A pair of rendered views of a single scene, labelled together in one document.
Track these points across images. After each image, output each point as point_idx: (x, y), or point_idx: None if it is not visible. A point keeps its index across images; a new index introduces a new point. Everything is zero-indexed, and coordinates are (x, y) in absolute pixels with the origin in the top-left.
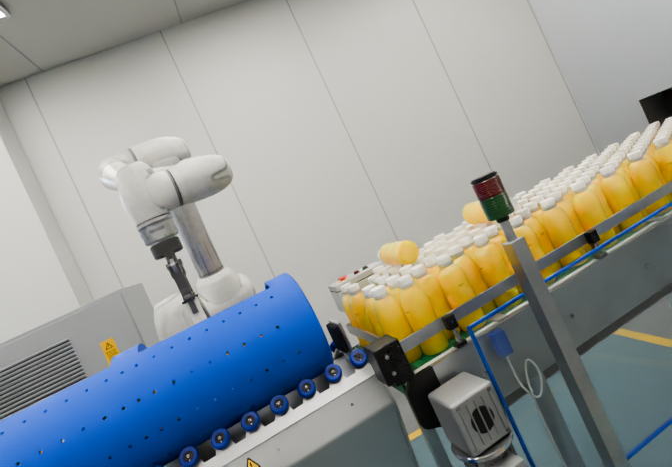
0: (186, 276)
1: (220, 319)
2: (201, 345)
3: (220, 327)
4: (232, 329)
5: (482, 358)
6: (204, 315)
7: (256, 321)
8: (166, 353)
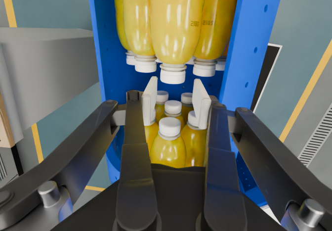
0: (79, 137)
1: (249, 54)
2: (252, 95)
3: (257, 59)
4: (267, 39)
5: None
6: (200, 83)
7: None
8: (234, 145)
